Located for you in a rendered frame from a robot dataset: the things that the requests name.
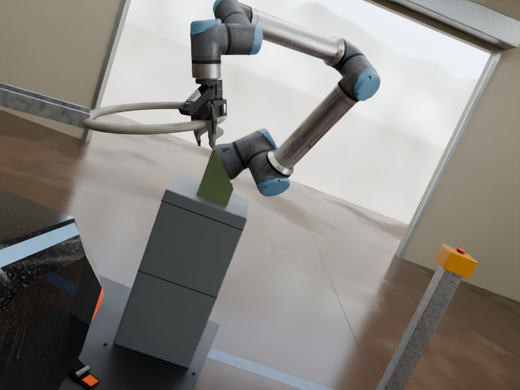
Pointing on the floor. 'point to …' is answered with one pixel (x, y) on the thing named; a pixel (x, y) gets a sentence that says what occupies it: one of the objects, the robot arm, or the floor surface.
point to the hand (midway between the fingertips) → (203, 144)
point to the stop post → (427, 316)
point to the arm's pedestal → (181, 272)
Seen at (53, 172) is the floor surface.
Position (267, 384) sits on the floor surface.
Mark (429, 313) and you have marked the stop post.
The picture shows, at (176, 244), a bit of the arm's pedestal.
